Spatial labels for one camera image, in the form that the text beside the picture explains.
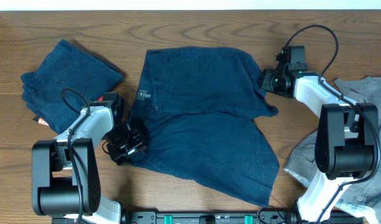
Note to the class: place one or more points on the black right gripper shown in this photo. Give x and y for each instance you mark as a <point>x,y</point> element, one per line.
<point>265,83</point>

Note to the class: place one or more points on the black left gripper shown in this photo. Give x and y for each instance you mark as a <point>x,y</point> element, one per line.
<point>132,148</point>

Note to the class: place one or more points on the navy blue shorts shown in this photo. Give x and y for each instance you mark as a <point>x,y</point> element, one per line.
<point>197,106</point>

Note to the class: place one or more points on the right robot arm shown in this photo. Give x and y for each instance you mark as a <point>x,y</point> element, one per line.
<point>347,148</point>

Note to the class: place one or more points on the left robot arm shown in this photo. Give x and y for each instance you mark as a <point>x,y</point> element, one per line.
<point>65,180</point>

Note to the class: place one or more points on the folded navy shorts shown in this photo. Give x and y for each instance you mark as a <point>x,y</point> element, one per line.
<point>66,67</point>

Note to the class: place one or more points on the folded red black garment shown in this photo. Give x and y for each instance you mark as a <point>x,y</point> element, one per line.
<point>43,122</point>

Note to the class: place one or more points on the grey shorts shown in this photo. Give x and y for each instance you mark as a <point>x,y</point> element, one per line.
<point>359,200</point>

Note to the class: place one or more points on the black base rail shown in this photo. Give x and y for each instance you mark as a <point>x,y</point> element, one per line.
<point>263,215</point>

